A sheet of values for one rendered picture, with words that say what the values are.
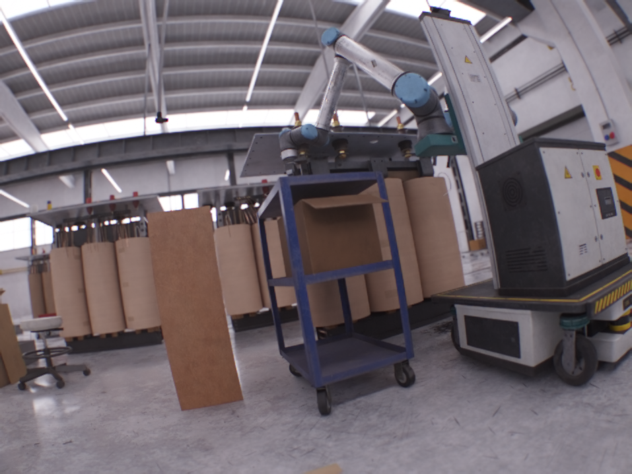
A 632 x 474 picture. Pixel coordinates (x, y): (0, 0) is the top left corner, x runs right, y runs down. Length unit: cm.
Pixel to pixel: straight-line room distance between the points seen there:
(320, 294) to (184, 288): 83
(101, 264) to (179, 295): 221
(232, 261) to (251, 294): 39
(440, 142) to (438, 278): 115
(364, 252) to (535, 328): 70
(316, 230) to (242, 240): 233
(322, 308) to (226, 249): 177
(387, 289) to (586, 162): 142
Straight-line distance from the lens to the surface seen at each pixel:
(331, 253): 121
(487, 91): 179
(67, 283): 376
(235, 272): 345
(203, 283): 149
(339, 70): 193
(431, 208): 242
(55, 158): 1160
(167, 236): 151
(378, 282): 214
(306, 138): 175
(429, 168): 257
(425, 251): 239
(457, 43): 187
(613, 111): 643
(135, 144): 1081
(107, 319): 361
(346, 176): 128
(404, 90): 149
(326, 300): 194
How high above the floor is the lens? 56
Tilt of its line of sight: 5 degrees up
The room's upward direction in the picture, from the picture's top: 10 degrees counter-clockwise
